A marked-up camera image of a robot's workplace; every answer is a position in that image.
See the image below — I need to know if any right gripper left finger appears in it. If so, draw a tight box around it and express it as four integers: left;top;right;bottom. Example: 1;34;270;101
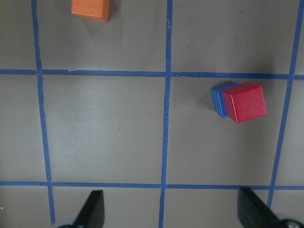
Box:
73;190;105;228

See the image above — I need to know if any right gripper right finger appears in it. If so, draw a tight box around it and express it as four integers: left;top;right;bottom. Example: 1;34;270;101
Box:
237;187;284;228

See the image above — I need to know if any red block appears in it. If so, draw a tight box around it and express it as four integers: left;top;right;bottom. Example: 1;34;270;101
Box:
221;82;267;123

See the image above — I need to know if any blue block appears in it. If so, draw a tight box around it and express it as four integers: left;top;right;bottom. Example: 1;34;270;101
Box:
210;82;238;118

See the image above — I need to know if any orange block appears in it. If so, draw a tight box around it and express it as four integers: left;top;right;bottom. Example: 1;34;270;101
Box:
71;0;110;22

